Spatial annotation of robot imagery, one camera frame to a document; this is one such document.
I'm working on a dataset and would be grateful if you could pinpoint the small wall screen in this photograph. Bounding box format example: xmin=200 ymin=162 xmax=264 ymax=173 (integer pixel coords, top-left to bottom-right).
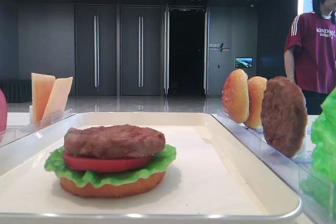
xmin=235 ymin=57 xmax=253 ymax=68

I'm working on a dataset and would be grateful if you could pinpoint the bottom bun on tray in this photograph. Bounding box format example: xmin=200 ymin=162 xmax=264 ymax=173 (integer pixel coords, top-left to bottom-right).
xmin=60 ymin=172 xmax=165 ymax=198

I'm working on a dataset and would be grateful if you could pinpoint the standing red tomato slice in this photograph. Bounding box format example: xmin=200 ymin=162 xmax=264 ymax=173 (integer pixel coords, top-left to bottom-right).
xmin=0 ymin=90 xmax=8 ymax=132

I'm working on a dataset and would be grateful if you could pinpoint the yellow cheese slice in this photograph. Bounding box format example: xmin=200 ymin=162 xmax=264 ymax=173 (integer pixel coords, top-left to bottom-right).
xmin=42 ymin=77 xmax=73 ymax=119

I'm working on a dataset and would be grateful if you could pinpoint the standing orange cheese slice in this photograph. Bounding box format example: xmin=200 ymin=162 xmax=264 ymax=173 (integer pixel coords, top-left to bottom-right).
xmin=31 ymin=73 xmax=56 ymax=122

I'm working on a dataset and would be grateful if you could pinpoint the clear rack rail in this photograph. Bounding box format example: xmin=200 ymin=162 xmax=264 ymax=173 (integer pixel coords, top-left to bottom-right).
xmin=213 ymin=110 xmax=335 ymax=223
xmin=1 ymin=109 xmax=73 ymax=147

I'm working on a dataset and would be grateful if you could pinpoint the standing sesame bun top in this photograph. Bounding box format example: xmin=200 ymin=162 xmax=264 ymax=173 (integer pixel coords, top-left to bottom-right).
xmin=222 ymin=69 xmax=249 ymax=123

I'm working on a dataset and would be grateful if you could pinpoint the person in maroon shirt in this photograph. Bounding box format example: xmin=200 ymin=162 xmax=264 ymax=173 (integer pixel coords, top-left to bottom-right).
xmin=284 ymin=0 xmax=335 ymax=115

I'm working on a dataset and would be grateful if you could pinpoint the meat patty on burger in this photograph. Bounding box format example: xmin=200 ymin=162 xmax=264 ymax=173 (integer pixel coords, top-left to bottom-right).
xmin=64 ymin=124 xmax=165 ymax=159

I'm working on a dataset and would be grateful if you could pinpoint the clear left rack rail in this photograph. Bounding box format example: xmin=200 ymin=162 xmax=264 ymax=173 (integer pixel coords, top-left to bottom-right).
xmin=1 ymin=109 xmax=73 ymax=147

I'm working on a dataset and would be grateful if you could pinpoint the standing green lettuce leaf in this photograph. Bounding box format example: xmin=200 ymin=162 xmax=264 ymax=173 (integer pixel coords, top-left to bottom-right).
xmin=301 ymin=91 xmax=335 ymax=207

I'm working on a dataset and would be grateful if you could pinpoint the white rectangular tray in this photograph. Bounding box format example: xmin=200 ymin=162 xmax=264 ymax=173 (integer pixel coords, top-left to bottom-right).
xmin=1 ymin=112 xmax=302 ymax=223

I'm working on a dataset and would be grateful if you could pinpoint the lettuce leaf on burger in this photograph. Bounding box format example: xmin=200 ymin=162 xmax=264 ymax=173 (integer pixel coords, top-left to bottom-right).
xmin=44 ymin=144 xmax=176 ymax=188

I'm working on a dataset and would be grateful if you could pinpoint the clear right rack rail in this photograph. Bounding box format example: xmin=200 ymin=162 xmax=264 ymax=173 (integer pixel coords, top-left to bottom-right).
xmin=213 ymin=110 xmax=335 ymax=223

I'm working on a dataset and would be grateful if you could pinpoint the standing meat patty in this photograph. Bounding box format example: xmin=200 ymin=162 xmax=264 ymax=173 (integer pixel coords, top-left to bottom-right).
xmin=260 ymin=76 xmax=308 ymax=157

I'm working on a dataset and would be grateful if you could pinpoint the standing bun half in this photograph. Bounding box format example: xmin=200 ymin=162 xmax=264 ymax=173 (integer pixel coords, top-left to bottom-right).
xmin=244 ymin=76 xmax=267 ymax=129

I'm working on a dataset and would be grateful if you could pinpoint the tomato slice on burger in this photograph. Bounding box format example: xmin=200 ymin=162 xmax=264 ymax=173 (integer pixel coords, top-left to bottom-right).
xmin=62 ymin=151 xmax=153 ymax=173

